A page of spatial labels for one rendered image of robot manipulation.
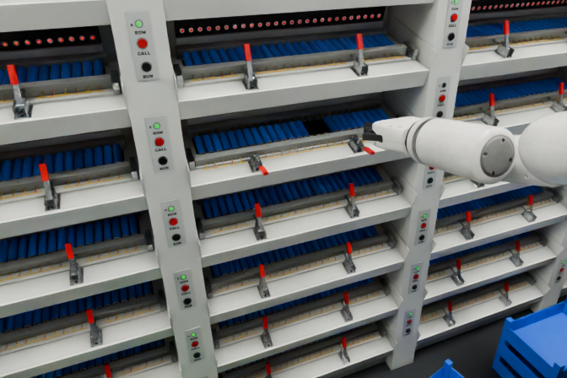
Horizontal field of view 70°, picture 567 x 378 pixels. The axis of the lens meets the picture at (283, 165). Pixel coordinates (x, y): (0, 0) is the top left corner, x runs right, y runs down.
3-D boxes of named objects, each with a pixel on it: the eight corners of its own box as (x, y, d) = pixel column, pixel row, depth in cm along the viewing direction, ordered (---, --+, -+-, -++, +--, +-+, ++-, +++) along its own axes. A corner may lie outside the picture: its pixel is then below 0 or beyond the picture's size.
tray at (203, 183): (415, 156, 111) (426, 128, 105) (191, 201, 93) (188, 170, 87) (379, 113, 125) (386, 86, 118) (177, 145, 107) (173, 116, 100)
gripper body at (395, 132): (452, 116, 72) (413, 110, 83) (402, 123, 69) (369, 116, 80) (451, 156, 74) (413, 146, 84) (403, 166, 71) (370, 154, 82)
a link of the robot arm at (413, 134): (458, 114, 70) (446, 113, 73) (414, 121, 67) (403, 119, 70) (457, 161, 72) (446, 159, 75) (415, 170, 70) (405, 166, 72)
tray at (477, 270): (551, 262, 158) (570, 241, 148) (418, 306, 140) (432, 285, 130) (513, 223, 171) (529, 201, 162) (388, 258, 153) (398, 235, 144)
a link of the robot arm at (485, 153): (466, 124, 71) (423, 113, 68) (532, 134, 59) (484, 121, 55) (452, 170, 72) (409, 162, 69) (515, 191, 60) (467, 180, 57)
